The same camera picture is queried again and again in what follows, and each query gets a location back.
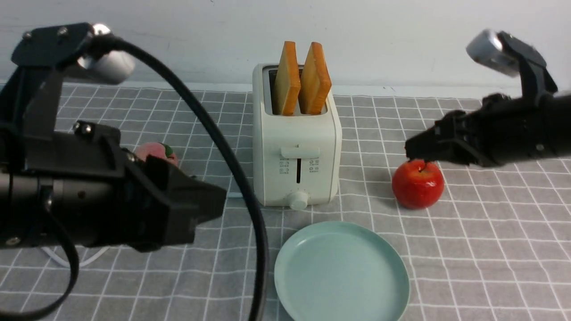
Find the white power cord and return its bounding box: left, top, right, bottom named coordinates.
left=40, top=192, right=244, bottom=269

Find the toast slice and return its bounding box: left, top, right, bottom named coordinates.
left=298, top=42, right=332, bottom=115
left=272, top=41, right=301, bottom=116

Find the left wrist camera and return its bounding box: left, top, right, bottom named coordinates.
left=12, top=22, right=136, bottom=85

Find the grey checked tablecloth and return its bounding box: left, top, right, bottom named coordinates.
left=0, top=84, right=571, bottom=321

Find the red apple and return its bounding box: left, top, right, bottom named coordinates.
left=392, top=159, right=445, bottom=210

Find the light green plate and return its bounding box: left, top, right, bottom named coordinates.
left=274, top=221, right=410, bottom=321

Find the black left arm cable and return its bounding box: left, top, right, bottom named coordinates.
left=0, top=36, right=269, bottom=321

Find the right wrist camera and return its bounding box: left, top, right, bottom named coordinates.
left=466, top=29, right=559, bottom=103

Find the pink peach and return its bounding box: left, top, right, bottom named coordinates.
left=134, top=142, right=179, bottom=167

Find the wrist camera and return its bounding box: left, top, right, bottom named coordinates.
left=466, top=29, right=559, bottom=103
left=12, top=22, right=136, bottom=85

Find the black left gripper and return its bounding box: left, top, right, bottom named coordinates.
left=1, top=121, right=227, bottom=252

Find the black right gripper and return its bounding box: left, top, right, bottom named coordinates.
left=405, top=94, right=571, bottom=168

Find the white two-slot toaster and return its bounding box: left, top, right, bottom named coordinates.
left=252, top=64, right=342, bottom=210

